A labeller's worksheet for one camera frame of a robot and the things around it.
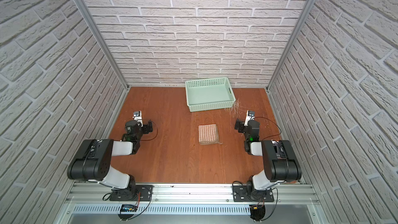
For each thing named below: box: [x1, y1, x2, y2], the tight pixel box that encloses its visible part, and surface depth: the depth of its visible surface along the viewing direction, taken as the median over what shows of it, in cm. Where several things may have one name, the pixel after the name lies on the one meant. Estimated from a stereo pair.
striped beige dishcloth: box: [198, 123, 224, 146], surface depth 94 cm
